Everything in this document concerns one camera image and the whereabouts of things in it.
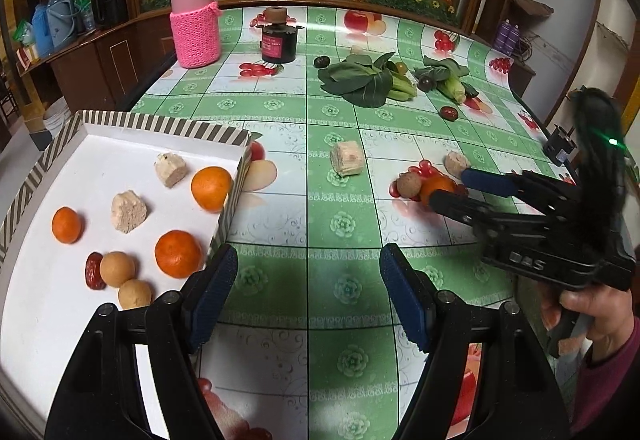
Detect white striped cardboard tray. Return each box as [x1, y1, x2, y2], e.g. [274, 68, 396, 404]
[1, 111, 250, 438]

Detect grey-blue thermos jug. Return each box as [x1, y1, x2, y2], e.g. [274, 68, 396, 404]
[47, 0, 78, 51]

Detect brown kiwi fruit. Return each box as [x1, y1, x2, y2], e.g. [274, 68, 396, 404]
[396, 171, 423, 198]

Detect small black jar pink label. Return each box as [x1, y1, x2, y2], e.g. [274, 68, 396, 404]
[258, 6, 303, 64]

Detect tan round longan fruit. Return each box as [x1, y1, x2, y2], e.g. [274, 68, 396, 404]
[100, 250, 136, 288]

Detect pink knitted sleeve jar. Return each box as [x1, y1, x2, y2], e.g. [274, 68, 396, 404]
[169, 0, 221, 70]

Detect green leafy bok choy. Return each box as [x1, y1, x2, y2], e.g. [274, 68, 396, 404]
[316, 52, 416, 108]

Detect dark red jujube date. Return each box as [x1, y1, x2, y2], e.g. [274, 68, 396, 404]
[85, 252, 106, 290]

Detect dark small fruit near leaves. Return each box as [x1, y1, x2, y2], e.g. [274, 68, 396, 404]
[314, 56, 331, 70]

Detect beige cut chunk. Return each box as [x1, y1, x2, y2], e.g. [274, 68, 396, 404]
[111, 190, 148, 234]
[444, 151, 471, 179]
[154, 153, 189, 189]
[330, 141, 364, 178]

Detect white plastic bucket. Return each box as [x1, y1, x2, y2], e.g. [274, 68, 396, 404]
[42, 96, 72, 138]

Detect green corn with leaves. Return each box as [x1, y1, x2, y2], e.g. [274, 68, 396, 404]
[412, 56, 480, 105]

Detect beige cut chunk front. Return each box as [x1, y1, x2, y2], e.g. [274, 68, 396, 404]
[111, 190, 148, 234]

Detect dark red jujube far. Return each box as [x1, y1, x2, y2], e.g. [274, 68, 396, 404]
[439, 106, 459, 122]

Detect blue thermos jug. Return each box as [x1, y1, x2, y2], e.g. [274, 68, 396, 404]
[32, 4, 54, 59]

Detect person's right hand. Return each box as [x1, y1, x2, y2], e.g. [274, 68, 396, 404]
[537, 283, 634, 362]

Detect person's pink sleeve forearm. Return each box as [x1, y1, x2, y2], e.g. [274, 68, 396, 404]
[572, 316, 639, 439]

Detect green patterned tablecloth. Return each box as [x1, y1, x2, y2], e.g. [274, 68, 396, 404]
[137, 6, 567, 439]

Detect red-orange tomato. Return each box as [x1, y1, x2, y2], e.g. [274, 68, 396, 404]
[420, 174, 457, 207]

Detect purple bottles on shelf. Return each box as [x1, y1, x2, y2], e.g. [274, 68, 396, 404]
[492, 20, 520, 56]

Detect orange mandarin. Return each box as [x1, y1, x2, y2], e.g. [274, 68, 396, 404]
[154, 230, 204, 278]
[51, 207, 82, 244]
[191, 166, 232, 212]

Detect small black container table edge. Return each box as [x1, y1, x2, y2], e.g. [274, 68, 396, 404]
[542, 125, 578, 166]

